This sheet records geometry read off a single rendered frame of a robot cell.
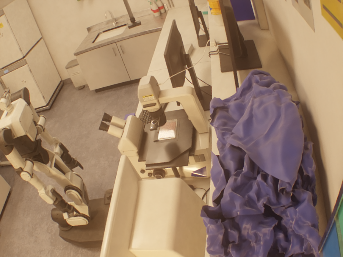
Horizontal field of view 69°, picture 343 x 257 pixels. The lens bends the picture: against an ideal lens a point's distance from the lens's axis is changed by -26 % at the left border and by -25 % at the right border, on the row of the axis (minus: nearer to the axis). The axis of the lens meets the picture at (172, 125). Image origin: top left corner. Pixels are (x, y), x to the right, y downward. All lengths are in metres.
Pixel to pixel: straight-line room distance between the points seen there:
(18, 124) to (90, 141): 1.87
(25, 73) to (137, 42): 1.74
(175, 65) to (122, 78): 2.23
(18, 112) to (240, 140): 1.32
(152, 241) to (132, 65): 3.12
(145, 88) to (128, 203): 0.63
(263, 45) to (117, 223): 1.13
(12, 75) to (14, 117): 2.80
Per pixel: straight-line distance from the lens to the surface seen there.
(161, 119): 1.56
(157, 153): 1.59
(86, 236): 2.49
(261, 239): 0.73
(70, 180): 2.12
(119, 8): 4.18
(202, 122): 1.55
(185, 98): 1.46
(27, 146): 1.89
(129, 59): 3.81
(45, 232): 3.04
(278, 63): 1.45
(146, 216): 0.96
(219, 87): 1.33
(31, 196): 3.50
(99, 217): 2.54
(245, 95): 1.06
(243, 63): 1.44
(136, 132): 1.67
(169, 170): 1.71
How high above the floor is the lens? 2.03
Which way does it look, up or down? 39 degrees down
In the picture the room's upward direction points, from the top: 21 degrees counter-clockwise
